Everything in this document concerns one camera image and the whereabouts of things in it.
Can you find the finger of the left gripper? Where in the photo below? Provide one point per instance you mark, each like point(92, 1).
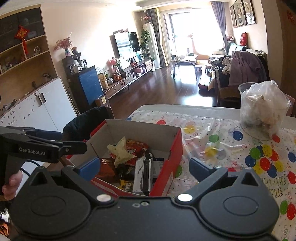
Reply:
point(48, 135)
point(71, 148)

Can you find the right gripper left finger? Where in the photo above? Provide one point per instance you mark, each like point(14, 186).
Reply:
point(77, 179)

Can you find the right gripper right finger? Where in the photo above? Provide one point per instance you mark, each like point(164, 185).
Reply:
point(209, 178)

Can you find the dark red snack packet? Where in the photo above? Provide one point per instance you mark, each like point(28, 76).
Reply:
point(107, 171)

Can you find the pale yellow snack wrapper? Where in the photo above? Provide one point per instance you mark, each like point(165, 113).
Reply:
point(120, 151)

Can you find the silver foil snack bar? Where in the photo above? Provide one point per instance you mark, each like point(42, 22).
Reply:
point(143, 176)

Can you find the red chip snack bag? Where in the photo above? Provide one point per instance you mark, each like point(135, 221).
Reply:
point(134, 147)

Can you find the person's left hand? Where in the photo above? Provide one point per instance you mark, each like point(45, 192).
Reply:
point(9, 190)

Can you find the white sideboard cabinet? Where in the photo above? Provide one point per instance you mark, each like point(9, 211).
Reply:
point(48, 108)

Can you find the balloon pattern tablecloth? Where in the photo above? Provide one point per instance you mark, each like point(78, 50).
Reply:
point(220, 141)

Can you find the red cardboard box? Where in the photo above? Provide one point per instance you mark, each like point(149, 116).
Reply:
point(163, 141)

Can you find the blue cabinet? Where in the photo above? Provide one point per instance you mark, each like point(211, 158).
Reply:
point(86, 88)

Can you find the clear plastic cup with bag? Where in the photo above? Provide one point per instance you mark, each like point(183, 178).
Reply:
point(263, 107)

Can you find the pink flower vase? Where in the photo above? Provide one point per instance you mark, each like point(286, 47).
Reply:
point(65, 44)

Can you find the red chinese knot ornament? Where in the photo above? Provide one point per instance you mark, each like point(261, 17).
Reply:
point(21, 35)

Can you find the wooden tv console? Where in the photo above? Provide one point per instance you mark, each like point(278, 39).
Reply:
point(129, 76)

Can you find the purple blanket on chair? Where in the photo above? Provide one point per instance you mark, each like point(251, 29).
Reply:
point(247, 67)

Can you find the coffee table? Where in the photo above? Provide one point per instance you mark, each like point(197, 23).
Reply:
point(186, 61)

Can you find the television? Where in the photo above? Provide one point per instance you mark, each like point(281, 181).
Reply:
point(124, 44)

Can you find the white standing air conditioner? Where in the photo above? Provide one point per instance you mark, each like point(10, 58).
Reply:
point(152, 45)

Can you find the green potted plant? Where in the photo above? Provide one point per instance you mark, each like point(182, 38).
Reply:
point(144, 47)

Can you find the wooden wall shelf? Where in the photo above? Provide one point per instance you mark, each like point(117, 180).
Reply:
point(21, 73)

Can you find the framed wall picture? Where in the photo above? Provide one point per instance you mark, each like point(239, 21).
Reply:
point(242, 13)

